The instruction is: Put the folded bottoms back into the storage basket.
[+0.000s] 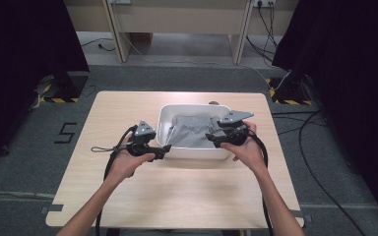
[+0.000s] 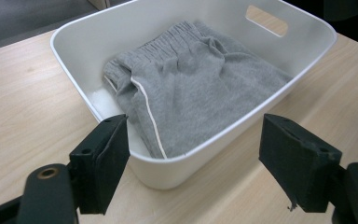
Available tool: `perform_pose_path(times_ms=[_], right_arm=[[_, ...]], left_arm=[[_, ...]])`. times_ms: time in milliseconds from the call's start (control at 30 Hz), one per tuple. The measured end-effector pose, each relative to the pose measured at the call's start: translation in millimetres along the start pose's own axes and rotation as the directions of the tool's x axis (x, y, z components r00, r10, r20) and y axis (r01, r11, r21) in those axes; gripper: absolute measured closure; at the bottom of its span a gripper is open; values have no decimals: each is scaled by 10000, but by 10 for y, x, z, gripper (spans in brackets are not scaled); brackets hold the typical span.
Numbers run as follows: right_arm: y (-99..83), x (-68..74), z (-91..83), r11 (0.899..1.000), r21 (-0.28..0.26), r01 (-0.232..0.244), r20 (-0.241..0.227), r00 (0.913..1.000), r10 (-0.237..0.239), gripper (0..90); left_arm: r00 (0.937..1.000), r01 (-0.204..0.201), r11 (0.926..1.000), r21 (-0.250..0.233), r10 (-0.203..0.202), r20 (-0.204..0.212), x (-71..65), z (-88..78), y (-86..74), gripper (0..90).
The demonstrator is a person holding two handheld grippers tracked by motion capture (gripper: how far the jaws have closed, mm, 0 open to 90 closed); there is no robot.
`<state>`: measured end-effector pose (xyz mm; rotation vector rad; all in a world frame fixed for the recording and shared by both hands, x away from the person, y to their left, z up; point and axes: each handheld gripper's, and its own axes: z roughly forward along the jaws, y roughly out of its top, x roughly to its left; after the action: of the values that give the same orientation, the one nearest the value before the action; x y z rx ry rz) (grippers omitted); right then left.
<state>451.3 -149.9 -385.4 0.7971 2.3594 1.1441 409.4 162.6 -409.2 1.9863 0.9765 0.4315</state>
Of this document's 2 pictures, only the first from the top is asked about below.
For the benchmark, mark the person's right hand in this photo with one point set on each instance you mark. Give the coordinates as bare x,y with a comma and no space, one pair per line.
247,154

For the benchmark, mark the person's left hand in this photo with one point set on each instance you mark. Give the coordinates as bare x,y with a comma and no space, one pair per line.
126,164

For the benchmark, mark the black curtain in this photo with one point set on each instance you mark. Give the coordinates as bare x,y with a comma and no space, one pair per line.
351,82
19,65

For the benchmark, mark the small brown object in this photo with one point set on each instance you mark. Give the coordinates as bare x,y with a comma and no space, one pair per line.
214,103

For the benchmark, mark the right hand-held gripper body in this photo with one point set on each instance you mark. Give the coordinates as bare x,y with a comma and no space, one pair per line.
233,131

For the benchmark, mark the grey cloth shorts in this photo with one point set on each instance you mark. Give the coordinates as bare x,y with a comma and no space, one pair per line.
190,132

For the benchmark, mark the beige wooden desk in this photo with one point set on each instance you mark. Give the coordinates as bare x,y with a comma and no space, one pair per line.
183,19

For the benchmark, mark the white plastic bin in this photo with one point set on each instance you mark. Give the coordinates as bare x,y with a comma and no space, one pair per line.
167,114

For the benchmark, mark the white wall socket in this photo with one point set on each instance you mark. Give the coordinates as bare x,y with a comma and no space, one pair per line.
264,2

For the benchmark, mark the black stand base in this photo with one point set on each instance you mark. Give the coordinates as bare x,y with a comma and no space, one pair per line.
290,88
67,86

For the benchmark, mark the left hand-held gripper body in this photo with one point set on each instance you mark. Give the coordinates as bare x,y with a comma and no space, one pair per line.
141,139

